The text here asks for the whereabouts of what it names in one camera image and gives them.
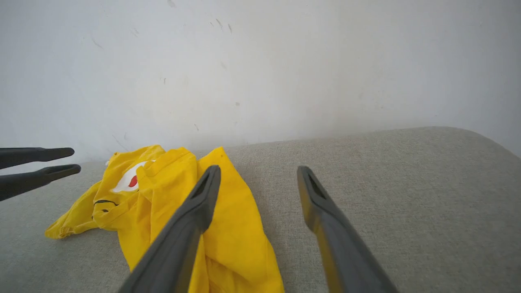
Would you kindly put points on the yellow cartoon face t-shirt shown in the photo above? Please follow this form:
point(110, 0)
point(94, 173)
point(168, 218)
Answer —
point(236, 228)

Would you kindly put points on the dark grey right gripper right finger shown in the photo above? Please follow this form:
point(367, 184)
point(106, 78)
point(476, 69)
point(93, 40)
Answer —
point(342, 244)

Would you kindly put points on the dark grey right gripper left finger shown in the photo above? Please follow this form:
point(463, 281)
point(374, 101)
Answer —
point(179, 244)

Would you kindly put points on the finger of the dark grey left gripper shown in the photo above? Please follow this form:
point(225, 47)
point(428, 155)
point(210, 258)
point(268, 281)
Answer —
point(32, 154)
point(32, 179)

